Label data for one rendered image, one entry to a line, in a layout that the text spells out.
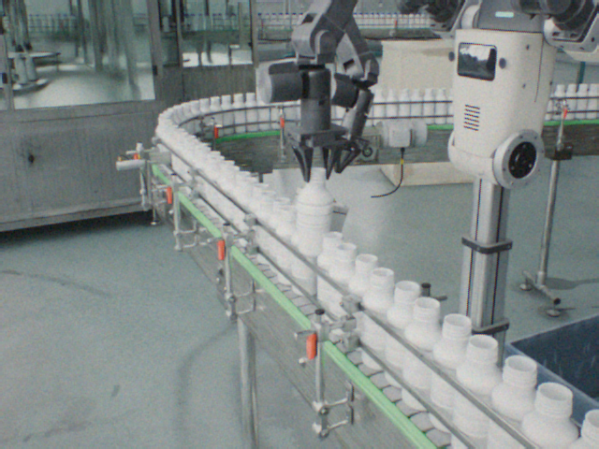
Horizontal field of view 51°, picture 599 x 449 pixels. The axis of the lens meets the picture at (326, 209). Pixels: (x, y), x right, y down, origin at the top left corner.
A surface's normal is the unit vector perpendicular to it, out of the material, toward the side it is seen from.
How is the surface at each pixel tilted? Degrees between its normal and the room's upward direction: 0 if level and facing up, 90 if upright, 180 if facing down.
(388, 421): 90
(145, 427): 0
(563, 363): 90
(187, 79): 90
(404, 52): 90
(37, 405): 0
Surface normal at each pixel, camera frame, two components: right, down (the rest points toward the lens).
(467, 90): -0.89, 0.15
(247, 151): 0.55, 0.27
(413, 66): 0.17, 0.32
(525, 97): 0.45, 0.46
